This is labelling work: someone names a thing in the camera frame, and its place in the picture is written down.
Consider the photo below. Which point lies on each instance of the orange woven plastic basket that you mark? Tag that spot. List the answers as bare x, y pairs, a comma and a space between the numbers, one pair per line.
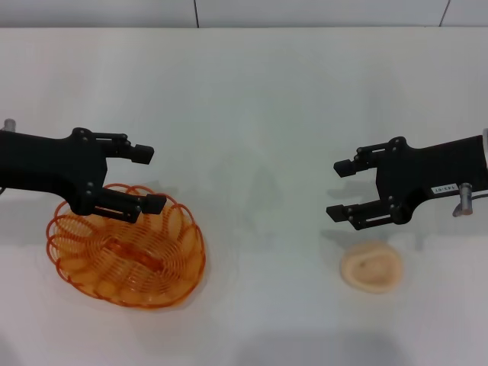
152, 263

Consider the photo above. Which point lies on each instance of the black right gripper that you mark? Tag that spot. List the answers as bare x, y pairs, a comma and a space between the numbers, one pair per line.
431, 167

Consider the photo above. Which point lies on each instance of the beige round bread bun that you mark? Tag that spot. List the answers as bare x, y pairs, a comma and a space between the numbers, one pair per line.
371, 268

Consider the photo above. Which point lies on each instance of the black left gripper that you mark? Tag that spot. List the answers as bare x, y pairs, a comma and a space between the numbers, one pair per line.
45, 164

